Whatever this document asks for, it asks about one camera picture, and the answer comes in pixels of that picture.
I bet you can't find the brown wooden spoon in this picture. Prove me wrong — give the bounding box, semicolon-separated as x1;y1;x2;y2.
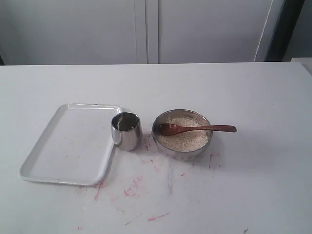
157;123;237;136

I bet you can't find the stainless steel rice bowl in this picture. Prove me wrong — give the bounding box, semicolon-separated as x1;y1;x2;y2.
152;109;212;161

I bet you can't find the stainless steel cup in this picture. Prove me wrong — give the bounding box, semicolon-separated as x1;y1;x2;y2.
111;112;143;151

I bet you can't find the white uncooked rice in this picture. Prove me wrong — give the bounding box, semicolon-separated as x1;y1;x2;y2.
157;117;211;152

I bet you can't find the white rectangular plastic tray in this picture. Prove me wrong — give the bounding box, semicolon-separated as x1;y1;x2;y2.
19;103;123;186

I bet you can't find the white cabinet behind table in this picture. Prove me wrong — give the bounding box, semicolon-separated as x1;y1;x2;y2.
0;0;284;65

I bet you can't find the beige adjacent table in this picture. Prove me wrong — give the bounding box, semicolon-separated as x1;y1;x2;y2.
291;57;312;75

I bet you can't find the black vertical post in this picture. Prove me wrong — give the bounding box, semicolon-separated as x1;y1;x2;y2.
265;0;312;62

